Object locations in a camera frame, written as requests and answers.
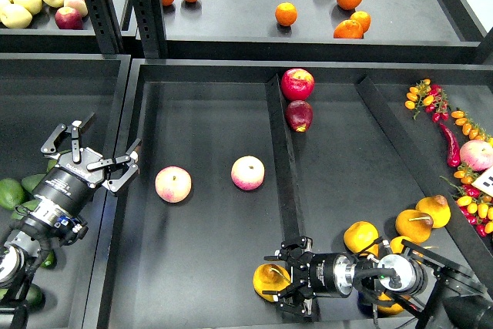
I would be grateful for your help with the peach coloured fruit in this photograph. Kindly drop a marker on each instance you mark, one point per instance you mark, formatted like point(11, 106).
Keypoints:
point(79, 5)

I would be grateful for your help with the green avocado pile left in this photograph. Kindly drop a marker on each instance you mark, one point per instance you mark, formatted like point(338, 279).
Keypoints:
point(12, 193)

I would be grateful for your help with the black perforated post left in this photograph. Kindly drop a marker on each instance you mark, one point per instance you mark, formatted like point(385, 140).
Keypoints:
point(103, 18)

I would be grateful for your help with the green avocado pile top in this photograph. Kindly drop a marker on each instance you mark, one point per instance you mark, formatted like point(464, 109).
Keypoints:
point(51, 164)

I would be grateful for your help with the dark red apple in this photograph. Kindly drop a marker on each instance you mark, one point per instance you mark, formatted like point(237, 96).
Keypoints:
point(299, 115)

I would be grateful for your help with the pale apple middle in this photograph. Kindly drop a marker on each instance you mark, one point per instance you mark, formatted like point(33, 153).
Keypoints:
point(33, 6)

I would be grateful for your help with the black perforated shelf post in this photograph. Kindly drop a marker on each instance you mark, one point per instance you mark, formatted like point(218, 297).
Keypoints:
point(150, 21)

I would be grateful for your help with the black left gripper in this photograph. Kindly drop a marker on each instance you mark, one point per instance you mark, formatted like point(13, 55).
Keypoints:
point(72, 182)

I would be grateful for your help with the yellow pear bottom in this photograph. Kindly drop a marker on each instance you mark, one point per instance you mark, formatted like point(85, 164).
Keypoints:
point(391, 310)

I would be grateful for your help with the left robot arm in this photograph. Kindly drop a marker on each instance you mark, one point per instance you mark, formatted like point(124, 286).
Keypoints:
point(27, 242)

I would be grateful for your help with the pink apple centre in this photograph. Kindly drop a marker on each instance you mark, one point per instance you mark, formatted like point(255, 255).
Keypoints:
point(248, 173)

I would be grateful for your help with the pink apple left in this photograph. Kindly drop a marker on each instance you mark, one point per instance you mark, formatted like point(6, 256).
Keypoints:
point(173, 184)

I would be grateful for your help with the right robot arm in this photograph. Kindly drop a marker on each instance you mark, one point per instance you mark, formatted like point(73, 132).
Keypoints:
point(437, 292)

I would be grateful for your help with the red apple on shelf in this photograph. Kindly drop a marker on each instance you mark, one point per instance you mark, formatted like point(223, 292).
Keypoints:
point(68, 18)

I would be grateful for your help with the black centre divided tray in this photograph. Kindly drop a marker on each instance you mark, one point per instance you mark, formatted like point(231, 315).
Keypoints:
point(190, 264)

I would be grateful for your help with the green avocado pile lower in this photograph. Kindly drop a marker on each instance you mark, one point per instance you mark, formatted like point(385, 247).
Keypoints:
point(25, 207)

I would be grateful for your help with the cherry tomato bunch lower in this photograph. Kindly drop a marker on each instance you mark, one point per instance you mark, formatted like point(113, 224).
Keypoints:
point(475, 205)

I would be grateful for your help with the yellow pear with stem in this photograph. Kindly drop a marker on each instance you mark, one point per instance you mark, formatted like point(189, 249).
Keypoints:
point(414, 224)

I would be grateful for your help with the bright red apple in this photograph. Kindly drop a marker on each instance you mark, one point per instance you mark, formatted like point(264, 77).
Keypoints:
point(297, 84)

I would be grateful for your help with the black upper left tray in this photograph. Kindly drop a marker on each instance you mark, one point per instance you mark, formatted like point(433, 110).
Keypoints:
point(44, 36)

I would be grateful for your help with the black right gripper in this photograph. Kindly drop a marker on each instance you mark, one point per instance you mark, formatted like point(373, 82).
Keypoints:
point(316, 275)

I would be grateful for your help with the dark avocado bottom left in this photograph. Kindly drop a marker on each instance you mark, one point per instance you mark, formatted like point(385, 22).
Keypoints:
point(33, 301)

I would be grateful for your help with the green avocado pile middle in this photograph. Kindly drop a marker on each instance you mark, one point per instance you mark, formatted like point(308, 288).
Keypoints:
point(29, 183)

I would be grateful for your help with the green avocado pile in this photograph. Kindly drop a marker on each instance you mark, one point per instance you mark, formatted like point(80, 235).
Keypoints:
point(12, 193)
point(51, 164)
point(29, 183)
point(25, 207)

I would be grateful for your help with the pink apple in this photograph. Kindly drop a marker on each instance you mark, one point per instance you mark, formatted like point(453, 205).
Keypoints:
point(248, 173)
point(173, 184)

